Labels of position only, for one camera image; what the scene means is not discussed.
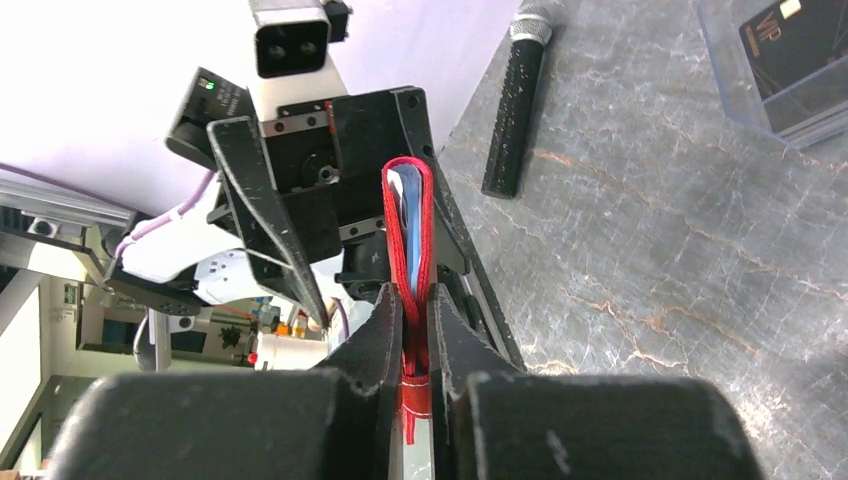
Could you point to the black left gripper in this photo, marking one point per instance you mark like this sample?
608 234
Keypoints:
327 158

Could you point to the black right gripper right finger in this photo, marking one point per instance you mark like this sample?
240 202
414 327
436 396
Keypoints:
458 360

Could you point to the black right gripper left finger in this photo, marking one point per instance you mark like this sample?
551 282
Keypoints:
358 442

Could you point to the red leather card holder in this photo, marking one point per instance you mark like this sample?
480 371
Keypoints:
408 203

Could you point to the clear acrylic card tray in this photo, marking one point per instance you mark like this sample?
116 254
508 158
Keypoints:
720 21

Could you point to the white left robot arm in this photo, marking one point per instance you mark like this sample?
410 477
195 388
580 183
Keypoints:
191 257

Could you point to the black VIP card stack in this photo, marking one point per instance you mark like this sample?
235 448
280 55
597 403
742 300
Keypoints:
794 50

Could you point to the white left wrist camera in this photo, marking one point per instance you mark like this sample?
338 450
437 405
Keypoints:
292 59

